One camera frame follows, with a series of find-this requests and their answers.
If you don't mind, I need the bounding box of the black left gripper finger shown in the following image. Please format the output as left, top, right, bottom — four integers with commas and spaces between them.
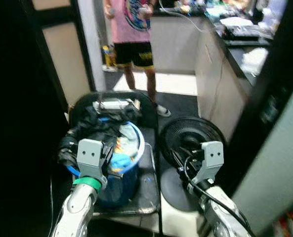
110, 143, 122, 172

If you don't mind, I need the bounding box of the blue and yellow garment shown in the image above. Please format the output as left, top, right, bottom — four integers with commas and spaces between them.
109, 137, 137, 174

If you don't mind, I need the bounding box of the black floor fan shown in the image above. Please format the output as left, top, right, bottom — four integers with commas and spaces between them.
159, 116, 227, 213

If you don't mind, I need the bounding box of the black garment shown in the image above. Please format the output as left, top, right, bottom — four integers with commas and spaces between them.
57, 106, 138, 169

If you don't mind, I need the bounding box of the blue plastic laundry basin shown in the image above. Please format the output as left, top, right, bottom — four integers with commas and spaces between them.
67, 118, 146, 209

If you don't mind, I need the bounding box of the white flat box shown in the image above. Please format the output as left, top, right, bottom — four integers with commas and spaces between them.
92, 98, 140, 112

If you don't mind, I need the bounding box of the black metal chair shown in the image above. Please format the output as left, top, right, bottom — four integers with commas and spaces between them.
67, 91, 162, 218

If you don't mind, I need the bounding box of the beige kitchen counter cabinet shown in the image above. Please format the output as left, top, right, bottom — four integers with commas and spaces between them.
149, 12, 274, 144

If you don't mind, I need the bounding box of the yellow bottle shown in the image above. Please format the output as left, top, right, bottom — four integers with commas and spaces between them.
102, 45, 117, 70

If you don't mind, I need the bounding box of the dark framed beige door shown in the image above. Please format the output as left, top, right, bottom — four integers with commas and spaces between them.
20, 0, 95, 110

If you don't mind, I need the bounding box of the white crumpled cloth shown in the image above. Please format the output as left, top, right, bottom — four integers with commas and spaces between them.
242, 47, 269, 76

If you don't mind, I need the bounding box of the person in pink shirt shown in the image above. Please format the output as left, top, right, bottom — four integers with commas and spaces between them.
103, 0, 171, 118

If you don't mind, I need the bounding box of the white plate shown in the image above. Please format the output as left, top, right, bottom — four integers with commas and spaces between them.
220, 17, 254, 28

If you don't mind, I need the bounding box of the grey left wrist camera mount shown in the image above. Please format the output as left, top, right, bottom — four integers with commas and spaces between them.
76, 139, 109, 187

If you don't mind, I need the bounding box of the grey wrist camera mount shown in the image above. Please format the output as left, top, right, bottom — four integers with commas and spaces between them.
76, 139, 109, 187
192, 141, 225, 186

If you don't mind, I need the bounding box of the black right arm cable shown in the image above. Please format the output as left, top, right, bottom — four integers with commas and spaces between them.
183, 154, 255, 237

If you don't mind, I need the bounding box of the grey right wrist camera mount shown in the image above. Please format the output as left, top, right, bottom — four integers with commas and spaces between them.
192, 141, 225, 186

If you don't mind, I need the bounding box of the thin white cable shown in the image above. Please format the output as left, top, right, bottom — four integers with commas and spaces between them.
158, 2, 212, 34

